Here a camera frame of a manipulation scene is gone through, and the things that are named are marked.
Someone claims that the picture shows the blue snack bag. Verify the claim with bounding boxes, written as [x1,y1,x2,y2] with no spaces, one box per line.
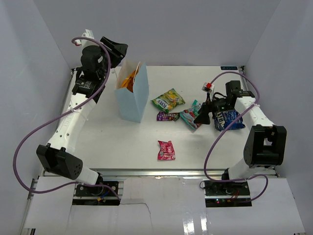
[213,110,246,132]

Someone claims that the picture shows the blue label right corner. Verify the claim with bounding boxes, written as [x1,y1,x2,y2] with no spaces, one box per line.
[220,66,238,71]

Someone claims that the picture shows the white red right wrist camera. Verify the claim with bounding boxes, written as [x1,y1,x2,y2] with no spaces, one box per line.
[202,82,215,94]

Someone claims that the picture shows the orange Kettle chips bag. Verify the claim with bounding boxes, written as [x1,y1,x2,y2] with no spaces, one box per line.
[121,70,138,93]

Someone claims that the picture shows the teal Fox's candy bag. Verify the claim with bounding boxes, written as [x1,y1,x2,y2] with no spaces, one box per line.
[179,99,201,130]

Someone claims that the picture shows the aluminium front frame rail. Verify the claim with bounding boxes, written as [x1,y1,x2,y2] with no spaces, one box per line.
[43,167,279,179]

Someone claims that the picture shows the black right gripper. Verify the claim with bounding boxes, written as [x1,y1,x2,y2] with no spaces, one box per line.
[194,93,234,125]

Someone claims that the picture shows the green yellow Fox's candy bag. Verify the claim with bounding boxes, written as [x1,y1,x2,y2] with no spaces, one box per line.
[151,88,185,113]

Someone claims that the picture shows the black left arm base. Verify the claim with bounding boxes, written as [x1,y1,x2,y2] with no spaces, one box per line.
[72,184,120,206]

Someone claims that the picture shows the light blue paper bag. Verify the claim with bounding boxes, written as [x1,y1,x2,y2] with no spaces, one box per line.
[114,60,149,123]

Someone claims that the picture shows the purple Skittles packet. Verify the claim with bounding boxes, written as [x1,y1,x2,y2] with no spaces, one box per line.
[156,112,180,121]

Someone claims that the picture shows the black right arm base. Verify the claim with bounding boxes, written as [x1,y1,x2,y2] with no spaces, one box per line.
[199,180,252,208]

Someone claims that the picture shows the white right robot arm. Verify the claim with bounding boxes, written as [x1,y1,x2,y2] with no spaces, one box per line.
[194,80,287,195]

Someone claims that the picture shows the red pink candy packet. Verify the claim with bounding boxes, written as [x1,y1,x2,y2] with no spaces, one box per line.
[157,141,176,161]

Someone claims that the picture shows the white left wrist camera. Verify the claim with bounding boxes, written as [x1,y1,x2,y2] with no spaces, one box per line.
[74,29,101,47]

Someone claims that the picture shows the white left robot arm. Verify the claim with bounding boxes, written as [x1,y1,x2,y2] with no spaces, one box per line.
[36,37,128,195]

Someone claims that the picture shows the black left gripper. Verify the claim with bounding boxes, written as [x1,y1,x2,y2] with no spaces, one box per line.
[99,37,128,80]

